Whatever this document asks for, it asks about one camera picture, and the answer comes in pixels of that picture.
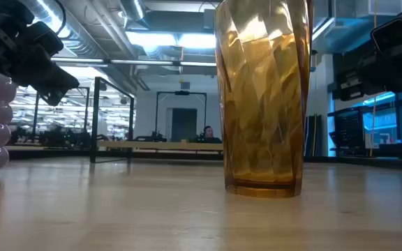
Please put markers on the black leaning panels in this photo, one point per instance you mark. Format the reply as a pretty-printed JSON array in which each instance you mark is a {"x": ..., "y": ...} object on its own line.
[{"x": 312, "y": 136}]

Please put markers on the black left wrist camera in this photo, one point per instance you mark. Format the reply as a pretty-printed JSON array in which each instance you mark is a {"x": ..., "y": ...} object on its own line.
[{"x": 45, "y": 36}]

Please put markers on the round silver ceiling duct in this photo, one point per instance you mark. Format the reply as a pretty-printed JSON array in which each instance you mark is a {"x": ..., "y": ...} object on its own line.
[{"x": 133, "y": 8}]

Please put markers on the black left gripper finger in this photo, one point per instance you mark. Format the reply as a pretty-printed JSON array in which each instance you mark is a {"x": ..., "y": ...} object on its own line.
[{"x": 54, "y": 83}]

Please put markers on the person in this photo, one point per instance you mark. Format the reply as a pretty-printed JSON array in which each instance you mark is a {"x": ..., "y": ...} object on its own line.
[{"x": 209, "y": 134}]

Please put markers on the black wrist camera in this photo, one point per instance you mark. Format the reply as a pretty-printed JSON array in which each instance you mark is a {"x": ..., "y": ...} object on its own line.
[
  {"x": 391, "y": 35},
  {"x": 45, "y": 36}
]

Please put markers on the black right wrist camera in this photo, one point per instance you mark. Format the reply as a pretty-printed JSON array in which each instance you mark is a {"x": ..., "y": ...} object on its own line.
[{"x": 391, "y": 35}]

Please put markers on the black perforated crate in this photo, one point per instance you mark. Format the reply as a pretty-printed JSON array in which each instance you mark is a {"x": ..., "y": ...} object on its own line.
[{"x": 349, "y": 130}]

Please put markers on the black metal wood shelf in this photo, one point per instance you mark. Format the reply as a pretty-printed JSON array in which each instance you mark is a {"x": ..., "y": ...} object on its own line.
[{"x": 152, "y": 145}]

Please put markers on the black metal frame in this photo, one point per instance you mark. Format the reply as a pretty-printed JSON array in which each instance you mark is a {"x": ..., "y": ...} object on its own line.
[
  {"x": 87, "y": 104},
  {"x": 181, "y": 92}
]

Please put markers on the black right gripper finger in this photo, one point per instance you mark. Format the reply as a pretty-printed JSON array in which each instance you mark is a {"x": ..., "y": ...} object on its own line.
[{"x": 347, "y": 87}]

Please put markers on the long ceiling light strip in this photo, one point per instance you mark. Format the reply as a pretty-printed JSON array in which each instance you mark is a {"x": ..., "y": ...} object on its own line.
[{"x": 141, "y": 62}]

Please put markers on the amber faceted plastic tumbler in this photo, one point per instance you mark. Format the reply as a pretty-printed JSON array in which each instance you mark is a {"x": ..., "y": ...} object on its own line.
[{"x": 264, "y": 104}]

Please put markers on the silver corrugated ceiling duct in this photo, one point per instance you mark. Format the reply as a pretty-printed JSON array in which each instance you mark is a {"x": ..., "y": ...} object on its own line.
[{"x": 82, "y": 45}]

